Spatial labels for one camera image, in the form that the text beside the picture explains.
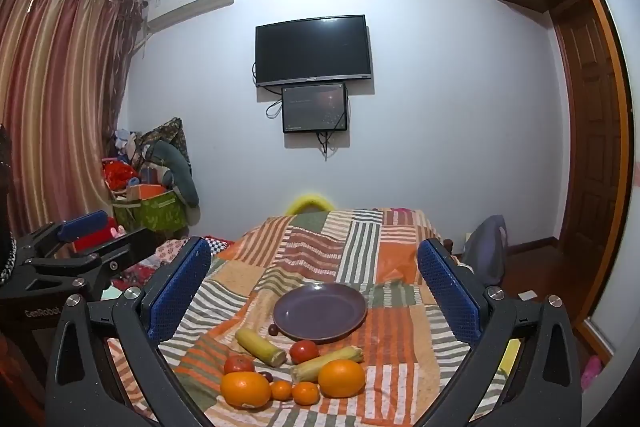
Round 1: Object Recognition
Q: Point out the small black wall monitor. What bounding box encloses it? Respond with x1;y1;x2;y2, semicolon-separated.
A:
282;82;348;133

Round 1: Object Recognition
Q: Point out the black wall television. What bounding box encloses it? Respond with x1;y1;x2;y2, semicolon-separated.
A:
254;15;373;87

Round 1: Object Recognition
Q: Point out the green storage box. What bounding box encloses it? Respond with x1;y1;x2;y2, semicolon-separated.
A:
112;191;188;234

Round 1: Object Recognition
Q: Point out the red box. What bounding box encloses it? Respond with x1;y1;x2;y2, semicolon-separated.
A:
73;217;117;254

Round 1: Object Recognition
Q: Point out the striped pink curtain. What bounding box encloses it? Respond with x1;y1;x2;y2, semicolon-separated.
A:
1;0;142;235

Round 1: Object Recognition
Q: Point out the dark red jujube lower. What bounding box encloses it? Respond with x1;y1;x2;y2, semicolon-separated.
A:
259;372;273;383

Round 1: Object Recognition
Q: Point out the large orange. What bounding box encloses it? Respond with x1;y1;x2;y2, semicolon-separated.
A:
318;360;366;399
220;372;271;409

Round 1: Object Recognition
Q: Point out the yellow sugarcane piece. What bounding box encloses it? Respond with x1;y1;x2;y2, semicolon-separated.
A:
235;327;286;367
290;346;363;384

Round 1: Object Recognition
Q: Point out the pink toy figure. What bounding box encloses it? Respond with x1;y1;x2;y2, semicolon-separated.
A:
111;225;126;239

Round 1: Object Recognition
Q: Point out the brown wooden door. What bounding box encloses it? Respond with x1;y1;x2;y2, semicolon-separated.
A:
554;0;620;317

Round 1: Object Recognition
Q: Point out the grey plush toy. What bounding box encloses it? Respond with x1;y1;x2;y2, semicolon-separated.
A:
145;140;200;208

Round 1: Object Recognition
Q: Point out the small tangerine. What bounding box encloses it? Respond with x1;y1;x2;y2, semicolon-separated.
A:
270;381;293;402
292;381;320;407

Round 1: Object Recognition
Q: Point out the yellow round cushion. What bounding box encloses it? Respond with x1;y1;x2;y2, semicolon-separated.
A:
285;194;334;216

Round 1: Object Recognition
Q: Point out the purple round plate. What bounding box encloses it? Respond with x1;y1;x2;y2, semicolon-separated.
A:
272;283;368;343

